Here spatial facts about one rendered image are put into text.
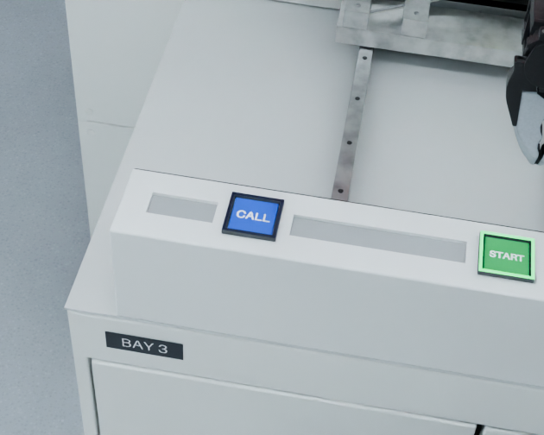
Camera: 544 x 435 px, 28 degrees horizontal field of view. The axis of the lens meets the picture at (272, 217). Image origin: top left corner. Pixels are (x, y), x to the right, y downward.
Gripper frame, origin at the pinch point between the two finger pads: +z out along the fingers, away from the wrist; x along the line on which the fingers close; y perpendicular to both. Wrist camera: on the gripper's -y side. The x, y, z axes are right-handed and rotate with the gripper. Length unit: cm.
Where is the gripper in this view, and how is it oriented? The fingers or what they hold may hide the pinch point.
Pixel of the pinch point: (539, 158)
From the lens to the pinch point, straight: 101.6
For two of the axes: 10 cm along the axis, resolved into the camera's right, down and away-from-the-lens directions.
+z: -0.5, 6.9, 7.2
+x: -9.8, -1.6, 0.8
